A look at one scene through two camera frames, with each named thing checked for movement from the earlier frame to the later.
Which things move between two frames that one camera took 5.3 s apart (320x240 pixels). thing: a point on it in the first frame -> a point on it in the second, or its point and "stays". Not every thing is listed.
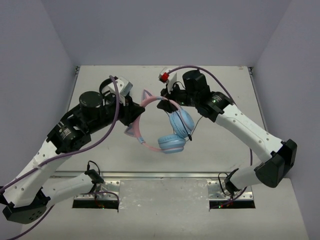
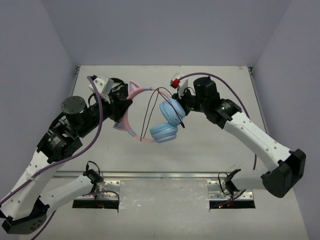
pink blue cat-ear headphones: (181, 122) -> (172, 113)
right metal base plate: (216, 190) stays
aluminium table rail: (148, 174) stays
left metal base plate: (107, 190) stays
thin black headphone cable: (189, 134) -> (158, 90)
